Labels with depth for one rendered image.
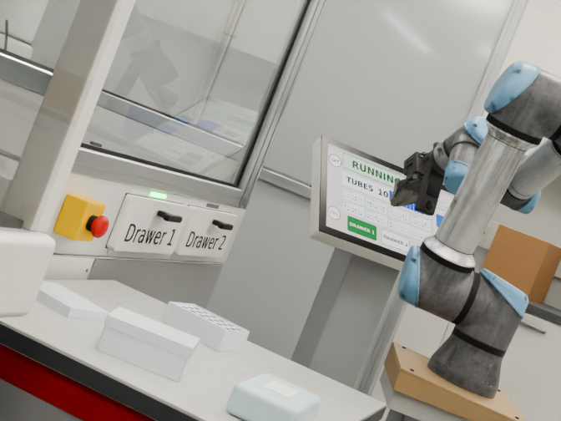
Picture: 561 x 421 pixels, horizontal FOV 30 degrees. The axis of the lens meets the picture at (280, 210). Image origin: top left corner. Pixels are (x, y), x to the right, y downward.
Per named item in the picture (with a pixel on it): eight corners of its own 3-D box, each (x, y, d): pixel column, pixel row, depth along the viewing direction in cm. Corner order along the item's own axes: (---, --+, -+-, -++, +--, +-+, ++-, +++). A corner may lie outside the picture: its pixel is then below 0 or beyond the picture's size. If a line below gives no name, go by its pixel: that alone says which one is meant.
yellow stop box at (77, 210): (95, 244, 183) (110, 205, 183) (76, 242, 176) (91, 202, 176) (72, 233, 185) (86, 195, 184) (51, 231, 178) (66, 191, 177)
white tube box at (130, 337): (188, 371, 152) (200, 337, 152) (179, 382, 143) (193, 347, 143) (106, 338, 152) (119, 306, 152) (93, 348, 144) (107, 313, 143)
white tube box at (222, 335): (242, 352, 182) (250, 331, 182) (217, 351, 174) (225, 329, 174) (187, 323, 188) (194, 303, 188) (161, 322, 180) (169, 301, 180)
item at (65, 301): (106, 322, 163) (110, 312, 163) (67, 317, 156) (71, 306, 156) (53, 291, 170) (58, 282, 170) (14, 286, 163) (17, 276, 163)
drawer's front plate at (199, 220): (222, 257, 256) (238, 215, 256) (176, 255, 229) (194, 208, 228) (215, 255, 257) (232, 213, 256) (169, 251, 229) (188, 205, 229)
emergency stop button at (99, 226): (105, 240, 181) (113, 218, 181) (95, 239, 177) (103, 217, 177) (91, 233, 182) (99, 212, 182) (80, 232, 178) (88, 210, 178)
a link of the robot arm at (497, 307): (513, 356, 211) (542, 296, 210) (452, 329, 210) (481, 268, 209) (500, 343, 223) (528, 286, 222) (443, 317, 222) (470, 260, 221)
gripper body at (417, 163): (425, 172, 267) (455, 149, 258) (426, 200, 262) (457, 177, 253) (401, 162, 263) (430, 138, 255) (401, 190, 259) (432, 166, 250)
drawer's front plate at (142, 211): (172, 254, 226) (190, 207, 226) (113, 251, 199) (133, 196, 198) (165, 251, 227) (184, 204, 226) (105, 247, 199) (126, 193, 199)
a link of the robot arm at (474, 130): (469, 131, 238) (475, 107, 244) (439, 154, 246) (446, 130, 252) (495, 149, 240) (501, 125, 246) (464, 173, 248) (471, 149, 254)
